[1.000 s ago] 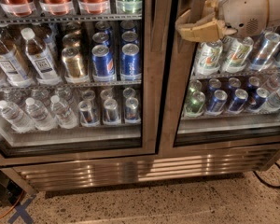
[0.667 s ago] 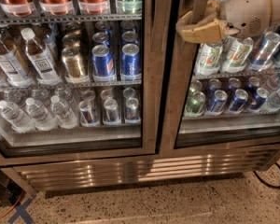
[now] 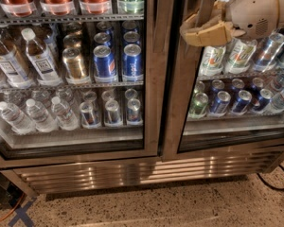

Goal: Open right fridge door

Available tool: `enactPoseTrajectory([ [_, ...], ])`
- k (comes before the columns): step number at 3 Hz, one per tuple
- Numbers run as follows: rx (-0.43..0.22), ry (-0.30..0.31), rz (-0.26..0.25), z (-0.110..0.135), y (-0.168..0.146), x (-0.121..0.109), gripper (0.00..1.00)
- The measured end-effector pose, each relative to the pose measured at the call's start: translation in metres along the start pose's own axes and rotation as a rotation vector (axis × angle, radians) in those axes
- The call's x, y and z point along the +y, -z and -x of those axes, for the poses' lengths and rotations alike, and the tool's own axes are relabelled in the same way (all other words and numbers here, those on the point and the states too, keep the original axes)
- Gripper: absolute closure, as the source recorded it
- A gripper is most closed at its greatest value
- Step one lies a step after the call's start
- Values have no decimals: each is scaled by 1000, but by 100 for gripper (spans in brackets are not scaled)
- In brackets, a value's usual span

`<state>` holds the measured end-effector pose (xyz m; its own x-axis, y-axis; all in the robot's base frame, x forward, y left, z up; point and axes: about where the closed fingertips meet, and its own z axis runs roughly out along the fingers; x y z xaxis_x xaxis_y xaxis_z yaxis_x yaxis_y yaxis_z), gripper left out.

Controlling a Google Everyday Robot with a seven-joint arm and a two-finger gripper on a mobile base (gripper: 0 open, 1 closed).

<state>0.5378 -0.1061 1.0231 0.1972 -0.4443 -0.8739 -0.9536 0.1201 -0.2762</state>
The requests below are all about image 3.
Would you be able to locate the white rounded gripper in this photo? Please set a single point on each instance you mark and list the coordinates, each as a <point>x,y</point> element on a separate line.
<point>253,13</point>

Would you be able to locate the glass fridge door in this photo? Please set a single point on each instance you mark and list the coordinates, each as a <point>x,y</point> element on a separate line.
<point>261,127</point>
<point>116,28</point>

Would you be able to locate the stainless steel fridge base grille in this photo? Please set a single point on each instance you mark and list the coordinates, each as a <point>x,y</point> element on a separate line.
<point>88,176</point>

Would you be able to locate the white 7up can left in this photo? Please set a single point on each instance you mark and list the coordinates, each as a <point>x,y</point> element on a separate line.
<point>211,62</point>

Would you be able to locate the white 7up can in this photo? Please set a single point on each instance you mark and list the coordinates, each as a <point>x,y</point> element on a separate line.
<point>211,62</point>
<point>241,53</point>

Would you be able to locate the white 7up can right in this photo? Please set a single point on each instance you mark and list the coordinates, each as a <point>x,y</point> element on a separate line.
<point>241,53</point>

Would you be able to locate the green can front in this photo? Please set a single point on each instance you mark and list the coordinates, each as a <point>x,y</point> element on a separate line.
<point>198,105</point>

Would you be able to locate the blue pepsi can right front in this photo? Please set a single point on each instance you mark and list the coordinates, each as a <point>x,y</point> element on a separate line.
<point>132,68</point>

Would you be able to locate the blue pepsi can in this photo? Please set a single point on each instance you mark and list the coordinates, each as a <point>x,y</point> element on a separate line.
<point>132,68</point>
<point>104,62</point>

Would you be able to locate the blue pepsi can left front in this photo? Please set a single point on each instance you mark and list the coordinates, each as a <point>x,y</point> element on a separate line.
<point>104,62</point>

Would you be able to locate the small can right front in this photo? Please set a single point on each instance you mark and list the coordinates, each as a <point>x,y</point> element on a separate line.
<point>134,116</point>

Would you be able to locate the small can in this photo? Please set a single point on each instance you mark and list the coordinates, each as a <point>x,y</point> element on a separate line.
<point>113,116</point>
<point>89,115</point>
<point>134,116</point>

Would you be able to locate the small can middle front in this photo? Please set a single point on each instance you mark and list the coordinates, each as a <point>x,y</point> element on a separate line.
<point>113,116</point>

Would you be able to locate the gold soda can front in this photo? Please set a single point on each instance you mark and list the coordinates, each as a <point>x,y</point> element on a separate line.
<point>76,68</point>

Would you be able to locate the small can left front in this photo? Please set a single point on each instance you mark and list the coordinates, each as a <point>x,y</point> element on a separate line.
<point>89,115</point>

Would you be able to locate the tea bottle white cap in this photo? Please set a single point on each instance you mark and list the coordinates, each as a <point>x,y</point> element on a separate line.
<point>41,57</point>

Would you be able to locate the water bottle right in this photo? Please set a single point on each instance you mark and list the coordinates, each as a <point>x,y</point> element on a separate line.
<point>64,114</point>

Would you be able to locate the water bottle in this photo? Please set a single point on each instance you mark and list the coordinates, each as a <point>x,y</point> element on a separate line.
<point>42,118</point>
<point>64,114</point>
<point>13,115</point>

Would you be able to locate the water bottle middle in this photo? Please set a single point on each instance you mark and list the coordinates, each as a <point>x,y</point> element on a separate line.
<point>42,118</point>

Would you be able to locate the tea bottle far left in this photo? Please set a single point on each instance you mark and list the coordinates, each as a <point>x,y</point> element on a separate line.
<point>14,65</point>

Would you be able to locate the water bottle left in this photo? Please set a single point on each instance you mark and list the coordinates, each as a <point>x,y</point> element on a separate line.
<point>13,115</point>

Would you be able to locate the blue tape cross mark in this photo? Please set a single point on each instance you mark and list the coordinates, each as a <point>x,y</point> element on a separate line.
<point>22,215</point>

